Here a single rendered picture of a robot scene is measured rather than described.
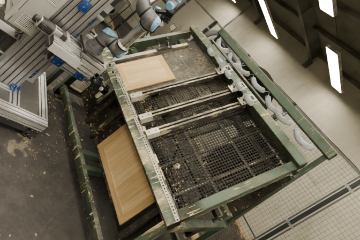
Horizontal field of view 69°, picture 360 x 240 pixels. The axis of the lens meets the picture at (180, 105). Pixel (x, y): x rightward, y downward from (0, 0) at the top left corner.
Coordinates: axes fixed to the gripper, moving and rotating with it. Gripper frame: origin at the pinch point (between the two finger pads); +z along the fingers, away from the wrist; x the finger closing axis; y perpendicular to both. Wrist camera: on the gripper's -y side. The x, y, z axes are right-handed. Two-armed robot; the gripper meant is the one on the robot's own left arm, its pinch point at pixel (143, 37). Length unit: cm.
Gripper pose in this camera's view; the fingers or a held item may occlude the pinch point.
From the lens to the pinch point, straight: 298.1
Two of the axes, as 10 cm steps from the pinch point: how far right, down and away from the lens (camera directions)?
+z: -4.5, 7.3, 5.1
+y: 8.2, 1.2, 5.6
